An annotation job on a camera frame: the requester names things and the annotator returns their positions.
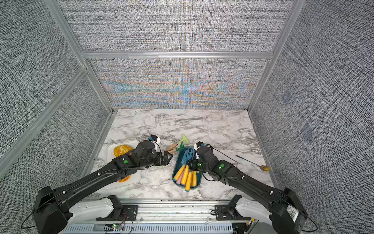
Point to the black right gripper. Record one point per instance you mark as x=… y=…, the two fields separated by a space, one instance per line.
x=192 y=165

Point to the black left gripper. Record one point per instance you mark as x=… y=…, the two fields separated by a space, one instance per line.
x=160 y=161

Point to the teal plastic storage box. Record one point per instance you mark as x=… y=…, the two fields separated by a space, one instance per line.
x=199 y=178

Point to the light green tool wooden handle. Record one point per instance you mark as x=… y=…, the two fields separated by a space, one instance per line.
x=174 y=146

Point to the light blue rake yellow handle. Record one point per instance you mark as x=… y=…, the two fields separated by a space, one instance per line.
x=188 y=181

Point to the dark green tool wooden handle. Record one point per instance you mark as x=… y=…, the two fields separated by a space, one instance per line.
x=177 y=149

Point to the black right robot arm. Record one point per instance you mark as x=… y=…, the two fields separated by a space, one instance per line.
x=287 y=214

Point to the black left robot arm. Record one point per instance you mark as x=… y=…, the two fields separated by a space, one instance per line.
x=51 y=210

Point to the oval yellow bread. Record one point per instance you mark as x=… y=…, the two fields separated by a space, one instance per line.
x=121 y=150

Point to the small brush blue stick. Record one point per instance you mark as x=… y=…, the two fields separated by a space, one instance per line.
x=262 y=167

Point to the green tool pink handle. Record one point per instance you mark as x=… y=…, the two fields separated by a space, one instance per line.
x=180 y=179

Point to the ring shaped bread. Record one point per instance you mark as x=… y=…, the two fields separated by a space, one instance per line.
x=124 y=179

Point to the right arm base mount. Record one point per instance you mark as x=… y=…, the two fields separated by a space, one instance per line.
x=229 y=211

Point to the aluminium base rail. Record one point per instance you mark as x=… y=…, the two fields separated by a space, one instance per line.
x=171 y=217

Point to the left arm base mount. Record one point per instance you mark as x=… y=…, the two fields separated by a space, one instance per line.
x=120 y=211

